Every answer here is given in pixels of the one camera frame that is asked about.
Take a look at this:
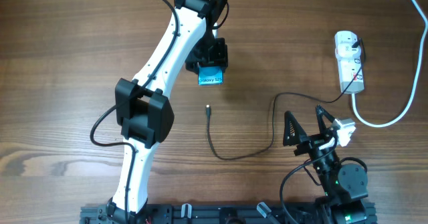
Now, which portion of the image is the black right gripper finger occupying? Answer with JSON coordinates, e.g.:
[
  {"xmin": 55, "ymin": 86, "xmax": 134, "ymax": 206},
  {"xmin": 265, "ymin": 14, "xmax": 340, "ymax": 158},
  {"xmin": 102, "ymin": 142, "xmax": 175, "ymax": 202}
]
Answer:
[
  {"xmin": 283, "ymin": 111, "xmax": 308, "ymax": 146},
  {"xmin": 314, "ymin": 105, "xmax": 336, "ymax": 135}
]

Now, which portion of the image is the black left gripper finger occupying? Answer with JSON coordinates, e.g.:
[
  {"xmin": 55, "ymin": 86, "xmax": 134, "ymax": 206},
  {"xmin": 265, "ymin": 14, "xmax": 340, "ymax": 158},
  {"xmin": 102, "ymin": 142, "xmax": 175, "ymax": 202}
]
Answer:
[
  {"xmin": 213, "ymin": 43, "xmax": 228, "ymax": 71},
  {"xmin": 185, "ymin": 58, "xmax": 200, "ymax": 74}
]

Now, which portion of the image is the smartphone with teal screen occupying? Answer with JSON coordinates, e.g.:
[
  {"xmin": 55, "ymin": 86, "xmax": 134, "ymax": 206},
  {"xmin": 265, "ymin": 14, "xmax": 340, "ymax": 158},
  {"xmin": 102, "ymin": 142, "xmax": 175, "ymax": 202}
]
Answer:
[{"xmin": 198, "ymin": 66, "xmax": 223, "ymax": 86}]

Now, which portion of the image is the black charger cable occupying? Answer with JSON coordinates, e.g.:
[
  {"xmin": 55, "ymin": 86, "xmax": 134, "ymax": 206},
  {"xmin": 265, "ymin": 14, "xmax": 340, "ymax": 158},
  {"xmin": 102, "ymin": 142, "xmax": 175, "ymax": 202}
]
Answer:
[{"xmin": 205, "ymin": 38, "xmax": 367, "ymax": 161}]

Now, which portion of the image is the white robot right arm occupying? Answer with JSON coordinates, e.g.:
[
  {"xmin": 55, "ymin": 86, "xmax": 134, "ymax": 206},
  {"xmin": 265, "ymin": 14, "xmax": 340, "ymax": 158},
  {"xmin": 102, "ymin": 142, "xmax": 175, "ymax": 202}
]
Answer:
[{"xmin": 280, "ymin": 105, "xmax": 368, "ymax": 223}]

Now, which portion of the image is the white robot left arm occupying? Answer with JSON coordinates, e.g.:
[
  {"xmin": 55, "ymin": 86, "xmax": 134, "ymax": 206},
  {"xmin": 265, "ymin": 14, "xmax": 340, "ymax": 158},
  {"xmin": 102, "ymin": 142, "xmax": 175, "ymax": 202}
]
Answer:
[{"xmin": 107, "ymin": 0, "xmax": 229, "ymax": 223}]

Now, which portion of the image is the white power strip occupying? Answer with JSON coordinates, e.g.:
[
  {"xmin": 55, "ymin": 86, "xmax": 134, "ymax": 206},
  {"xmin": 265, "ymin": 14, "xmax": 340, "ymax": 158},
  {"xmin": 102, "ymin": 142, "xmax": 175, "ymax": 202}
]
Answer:
[{"xmin": 334, "ymin": 31, "xmax": 364, "ymax": 94}]

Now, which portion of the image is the black right camera cable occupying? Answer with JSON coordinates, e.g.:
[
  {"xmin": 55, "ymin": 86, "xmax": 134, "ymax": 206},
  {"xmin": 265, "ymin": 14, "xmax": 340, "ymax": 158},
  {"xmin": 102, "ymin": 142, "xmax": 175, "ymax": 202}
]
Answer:
[{"xmin": 279, "ymin": 150, "xmax": 338, "ymax": 224}]

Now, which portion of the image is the black camera cable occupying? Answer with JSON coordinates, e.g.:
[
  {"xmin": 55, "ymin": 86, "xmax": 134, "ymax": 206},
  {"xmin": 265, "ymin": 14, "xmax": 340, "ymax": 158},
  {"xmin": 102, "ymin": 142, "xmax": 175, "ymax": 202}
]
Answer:
[
  {"xmin": 279, "ymin": 150, "xmax": 338, "ymax": 224},
  {"xmin": 89, "ymin": 0, "xmax": 181, "ymax": 218}
]

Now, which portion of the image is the black left camera cable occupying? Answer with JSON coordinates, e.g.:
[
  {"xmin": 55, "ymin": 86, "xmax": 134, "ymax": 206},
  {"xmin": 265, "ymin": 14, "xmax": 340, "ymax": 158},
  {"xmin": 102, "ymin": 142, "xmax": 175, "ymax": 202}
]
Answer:
[{"xmin": 89, "ymin": 0, "xmax": 181, "ymax": 218}]

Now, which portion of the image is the white power strip cord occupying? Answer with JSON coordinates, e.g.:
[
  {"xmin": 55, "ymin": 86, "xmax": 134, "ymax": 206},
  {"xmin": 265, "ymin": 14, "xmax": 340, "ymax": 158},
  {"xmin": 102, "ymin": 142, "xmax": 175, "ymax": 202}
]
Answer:
[{"xmin": 351, "ymin": 0, "xmax": 428, "ymax": 128}]

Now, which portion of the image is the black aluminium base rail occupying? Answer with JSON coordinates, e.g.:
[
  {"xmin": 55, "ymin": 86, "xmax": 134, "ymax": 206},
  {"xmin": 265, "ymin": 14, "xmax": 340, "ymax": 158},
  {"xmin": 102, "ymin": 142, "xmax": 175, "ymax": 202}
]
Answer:
[{"xmin": 80, "ymin": 203, "xmax": 378, "ymax": 224}]

